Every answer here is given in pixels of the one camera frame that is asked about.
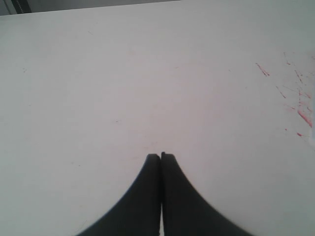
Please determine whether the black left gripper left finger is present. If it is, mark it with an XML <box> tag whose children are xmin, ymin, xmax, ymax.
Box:
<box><xmin>79</xmin><ymin>154</ymin><xmax>160</xmax><ymax>236</ymax></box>

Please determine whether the dark post behind table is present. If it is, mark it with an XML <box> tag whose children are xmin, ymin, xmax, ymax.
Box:
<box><xmin>11</xmin><ymin>0</ymin><xmax>32</xmax><ymax>14</ymax></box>

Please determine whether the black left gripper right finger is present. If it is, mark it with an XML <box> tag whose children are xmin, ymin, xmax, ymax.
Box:
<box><xmin>161</xmin><ymin>152</ymin><xmax>250</xmax><ymax>236</ymax></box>

